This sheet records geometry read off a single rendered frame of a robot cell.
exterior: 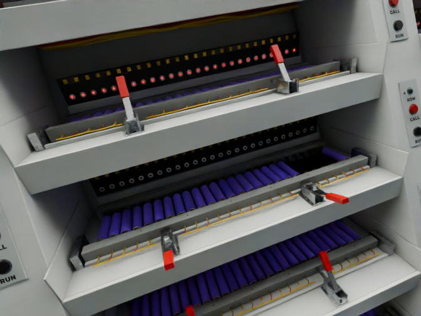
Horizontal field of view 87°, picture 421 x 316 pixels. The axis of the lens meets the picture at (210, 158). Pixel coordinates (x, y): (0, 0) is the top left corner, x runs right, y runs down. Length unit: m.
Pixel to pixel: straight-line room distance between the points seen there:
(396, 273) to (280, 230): 0.28
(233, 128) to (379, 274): 0.42
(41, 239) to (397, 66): 0.65
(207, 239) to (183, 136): 0.17
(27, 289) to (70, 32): 0.36
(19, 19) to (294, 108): 0.41
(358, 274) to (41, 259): 0.56
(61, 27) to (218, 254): 0.40
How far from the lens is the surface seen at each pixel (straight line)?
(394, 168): 0.56
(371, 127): 0.56
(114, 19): 0.40
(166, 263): 0.31
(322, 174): 0.49
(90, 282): 0.42
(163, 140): 0.34
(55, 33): 0.41
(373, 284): 0.59
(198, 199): 0.44
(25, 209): 0.39
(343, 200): 0.39
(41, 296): 0.42
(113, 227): 0.45
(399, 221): 0.61
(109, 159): 0.35
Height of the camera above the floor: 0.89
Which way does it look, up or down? 5 degrees down
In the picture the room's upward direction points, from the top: 15 degrees counter-clockwise
